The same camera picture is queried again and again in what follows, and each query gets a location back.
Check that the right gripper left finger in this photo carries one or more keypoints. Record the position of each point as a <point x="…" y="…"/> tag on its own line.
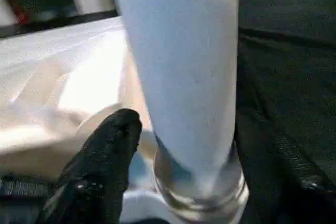
<point x="99" y="169"/>

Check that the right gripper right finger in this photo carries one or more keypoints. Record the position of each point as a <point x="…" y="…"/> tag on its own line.
<point x="283" y="203"/>

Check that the white plastic table top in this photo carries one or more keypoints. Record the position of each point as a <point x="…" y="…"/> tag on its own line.
<point x="52" y="51"/>

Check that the white plastic table leg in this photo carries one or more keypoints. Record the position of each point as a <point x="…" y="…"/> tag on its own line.
<point x="183" y="51"/>

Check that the black padded work mat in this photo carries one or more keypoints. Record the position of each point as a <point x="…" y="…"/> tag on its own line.
<point x="288" y="77"/>

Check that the red bottle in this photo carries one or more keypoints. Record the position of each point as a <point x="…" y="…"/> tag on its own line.
<point x="19" y="15"/>

